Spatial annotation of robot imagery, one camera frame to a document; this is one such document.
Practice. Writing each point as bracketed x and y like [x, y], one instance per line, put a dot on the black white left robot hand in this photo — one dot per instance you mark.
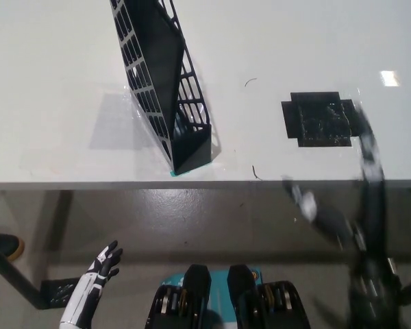
[104, 265]

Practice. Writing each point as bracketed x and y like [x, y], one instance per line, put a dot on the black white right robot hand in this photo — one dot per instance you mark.
[308, 205]

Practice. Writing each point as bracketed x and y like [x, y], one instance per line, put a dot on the black notebook with gold corners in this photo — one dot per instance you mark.
[164, 68]

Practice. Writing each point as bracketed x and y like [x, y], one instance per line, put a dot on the black mesh file shelf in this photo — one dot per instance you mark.
[192, 152]

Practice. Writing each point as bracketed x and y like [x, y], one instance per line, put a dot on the grey table leg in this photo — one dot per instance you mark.
[58, 222]

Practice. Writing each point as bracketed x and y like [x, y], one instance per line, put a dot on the black tape patch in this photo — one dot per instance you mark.
[311, 116]

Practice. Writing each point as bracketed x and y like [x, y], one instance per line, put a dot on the black shoe with tan sole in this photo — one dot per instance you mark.
[7, 243]

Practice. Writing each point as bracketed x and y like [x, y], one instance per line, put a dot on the teal tape piece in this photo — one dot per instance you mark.
[174, 174]

